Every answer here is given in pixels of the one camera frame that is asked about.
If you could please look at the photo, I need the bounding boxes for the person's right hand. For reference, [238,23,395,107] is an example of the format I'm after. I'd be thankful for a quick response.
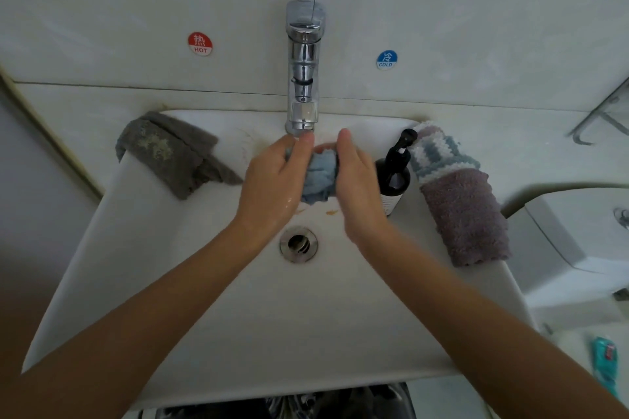
[334,129,396,250]

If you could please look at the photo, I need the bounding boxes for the teal tube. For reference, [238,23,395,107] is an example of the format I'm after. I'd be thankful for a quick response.
[590,335,621,397]

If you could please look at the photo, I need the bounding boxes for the gray patterned trousers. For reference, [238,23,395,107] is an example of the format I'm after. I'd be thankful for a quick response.
[147,382,416,419]

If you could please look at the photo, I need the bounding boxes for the white ceramic sink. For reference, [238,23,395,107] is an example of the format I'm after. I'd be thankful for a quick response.
[20,109,537,410]

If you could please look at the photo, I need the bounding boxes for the metal wall shelf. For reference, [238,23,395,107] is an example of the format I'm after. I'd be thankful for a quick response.
[570,75,629,146]

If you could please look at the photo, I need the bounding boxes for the metal sink drain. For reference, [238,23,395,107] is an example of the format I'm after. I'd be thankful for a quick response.
[279,225,320,264]

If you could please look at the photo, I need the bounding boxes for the chrome faucet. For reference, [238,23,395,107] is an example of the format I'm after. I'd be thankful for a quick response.
[283,0,326,137]

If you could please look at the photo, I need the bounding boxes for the white toilet lid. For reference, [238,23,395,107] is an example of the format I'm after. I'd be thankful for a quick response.
[550,320,629,405]

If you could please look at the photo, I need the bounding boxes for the pink white striped cloth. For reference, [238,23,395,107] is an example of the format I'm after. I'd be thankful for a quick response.
[411,120,448,137]

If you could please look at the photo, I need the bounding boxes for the red round sticker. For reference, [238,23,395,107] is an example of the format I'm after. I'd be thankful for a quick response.
[187,31,214,58]

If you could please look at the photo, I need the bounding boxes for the black pump soap bottle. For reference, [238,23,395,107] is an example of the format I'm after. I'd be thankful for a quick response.
[375,128,420,217]

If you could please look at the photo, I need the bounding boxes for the white toilet tank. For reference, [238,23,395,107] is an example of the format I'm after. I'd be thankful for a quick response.
[506,186,629,312]

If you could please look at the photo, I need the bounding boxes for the brown cloth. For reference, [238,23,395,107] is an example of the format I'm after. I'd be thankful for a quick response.
[419,168,512,268]

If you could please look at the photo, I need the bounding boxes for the person's left hand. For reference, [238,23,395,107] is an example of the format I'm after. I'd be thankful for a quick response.
[231,130,318,253]

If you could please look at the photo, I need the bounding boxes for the blue round sticker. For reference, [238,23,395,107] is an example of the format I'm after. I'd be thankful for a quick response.
[375,48,400,70]

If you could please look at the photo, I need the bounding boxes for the person's right forearm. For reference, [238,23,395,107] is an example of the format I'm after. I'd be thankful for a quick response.
[358,225,629,419]

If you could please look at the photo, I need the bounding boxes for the person's left forearm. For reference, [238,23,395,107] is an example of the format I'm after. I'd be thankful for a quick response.
[0,222,261,419]

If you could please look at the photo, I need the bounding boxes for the blue stained cloth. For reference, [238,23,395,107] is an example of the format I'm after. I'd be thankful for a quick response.
[287,141,341,207]

